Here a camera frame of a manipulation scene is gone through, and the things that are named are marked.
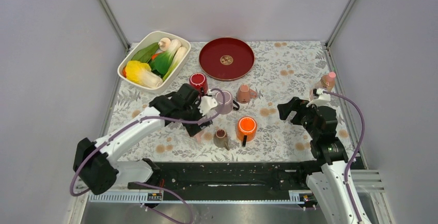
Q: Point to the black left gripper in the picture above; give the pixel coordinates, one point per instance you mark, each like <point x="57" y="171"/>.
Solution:
<point x="193" y="128"/>

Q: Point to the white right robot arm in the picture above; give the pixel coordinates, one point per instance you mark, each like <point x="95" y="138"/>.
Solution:
<point x="330" y="179"/>

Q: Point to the orange mug black handle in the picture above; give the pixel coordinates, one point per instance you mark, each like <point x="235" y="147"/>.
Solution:
<point x="246" y="130"/>

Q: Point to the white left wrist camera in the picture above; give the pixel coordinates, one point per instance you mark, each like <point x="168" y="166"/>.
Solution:
<point x="207" y="104"/>

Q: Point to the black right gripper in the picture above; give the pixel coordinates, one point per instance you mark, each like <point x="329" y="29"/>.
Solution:
<point x="294" y="105"/>

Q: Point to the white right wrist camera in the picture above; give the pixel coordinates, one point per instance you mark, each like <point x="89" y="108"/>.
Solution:
<point x="318" y="97"/>

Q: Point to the brown small mug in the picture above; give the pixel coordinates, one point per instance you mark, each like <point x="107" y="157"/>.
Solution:
<point x="220" y="139"/>

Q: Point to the salmon pink patterned mug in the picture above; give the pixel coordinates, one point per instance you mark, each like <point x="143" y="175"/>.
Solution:
<point x="245" y="94"/>

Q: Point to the white green leek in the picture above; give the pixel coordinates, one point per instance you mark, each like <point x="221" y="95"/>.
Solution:
<point x="179" y="55"/>

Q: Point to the red glossy mug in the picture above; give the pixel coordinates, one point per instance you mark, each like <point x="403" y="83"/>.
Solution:
<point x="199" y="82"/>

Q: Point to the white rectangular vegetable tray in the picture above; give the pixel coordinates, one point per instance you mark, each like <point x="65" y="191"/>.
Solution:
<point x="153" y="37"/>

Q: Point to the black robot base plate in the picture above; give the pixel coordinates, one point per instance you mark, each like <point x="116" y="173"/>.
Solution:
<point x="235" y="181"/>

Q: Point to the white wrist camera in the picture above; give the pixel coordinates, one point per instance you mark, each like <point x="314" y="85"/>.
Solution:
<point x="318" y="97"/>
<point x="207" y="104"/>

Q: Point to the green bok choy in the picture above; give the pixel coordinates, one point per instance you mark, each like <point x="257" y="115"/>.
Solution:
<point x="162" y="63"/>

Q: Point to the beige mushroom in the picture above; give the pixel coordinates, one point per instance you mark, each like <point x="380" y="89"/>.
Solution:
<point x="164" y="44"/>

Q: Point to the dark green leaf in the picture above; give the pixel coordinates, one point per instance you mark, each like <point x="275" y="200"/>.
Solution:
<point x="144" y="55"/>

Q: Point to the yellow napa cabbage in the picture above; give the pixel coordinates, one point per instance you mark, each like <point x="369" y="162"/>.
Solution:
<point x="140" y="73"/>

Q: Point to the pale pink white mug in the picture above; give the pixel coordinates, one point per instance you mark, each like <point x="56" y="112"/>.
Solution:
<point x="198" y="136"/>

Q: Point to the pink capped bottle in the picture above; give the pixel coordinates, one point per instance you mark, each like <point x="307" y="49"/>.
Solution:
<point x="326" y="82"/>

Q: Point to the lilac mug black handle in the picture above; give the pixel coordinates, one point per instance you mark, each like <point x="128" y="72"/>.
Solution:
<point x="226" y="104"/>

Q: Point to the round red lacquer tray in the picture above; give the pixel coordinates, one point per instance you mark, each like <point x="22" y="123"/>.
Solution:
<point x="226" y="59"/>

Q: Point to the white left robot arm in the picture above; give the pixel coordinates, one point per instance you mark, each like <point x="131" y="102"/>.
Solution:
<point x="97" y="163"/>

